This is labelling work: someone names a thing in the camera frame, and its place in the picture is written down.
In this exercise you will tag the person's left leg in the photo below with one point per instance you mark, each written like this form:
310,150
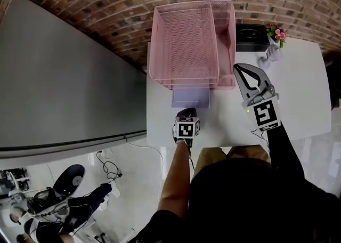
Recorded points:
209,158

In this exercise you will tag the purple spiral notebook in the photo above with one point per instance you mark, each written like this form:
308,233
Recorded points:
189,98

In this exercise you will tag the black oval chair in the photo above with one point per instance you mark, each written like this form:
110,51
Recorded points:
69,180

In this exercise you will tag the person's right leg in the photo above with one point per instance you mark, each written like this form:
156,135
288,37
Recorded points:
247,154

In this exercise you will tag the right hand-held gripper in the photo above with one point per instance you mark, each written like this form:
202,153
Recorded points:
263,114

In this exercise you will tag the person's right forearm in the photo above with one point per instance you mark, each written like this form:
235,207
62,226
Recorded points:
283,154

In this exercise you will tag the white power strip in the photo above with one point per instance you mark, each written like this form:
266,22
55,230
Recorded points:
107,153

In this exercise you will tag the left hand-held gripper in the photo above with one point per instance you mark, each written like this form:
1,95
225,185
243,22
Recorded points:
186,130

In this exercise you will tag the person's leg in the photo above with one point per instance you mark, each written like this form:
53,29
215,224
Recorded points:
247,154
209,158

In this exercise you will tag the black box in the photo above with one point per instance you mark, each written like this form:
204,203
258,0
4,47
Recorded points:
250,38

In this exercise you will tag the person's left forearm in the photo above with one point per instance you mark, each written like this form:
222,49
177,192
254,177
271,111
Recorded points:
174,178

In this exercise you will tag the grey partition panel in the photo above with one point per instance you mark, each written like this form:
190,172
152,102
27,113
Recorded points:
66,76

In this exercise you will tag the person's black shirt torso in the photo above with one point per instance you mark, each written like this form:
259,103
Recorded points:
239,204

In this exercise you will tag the pink mesh desk organizer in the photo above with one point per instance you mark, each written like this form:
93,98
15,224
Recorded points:
186,39

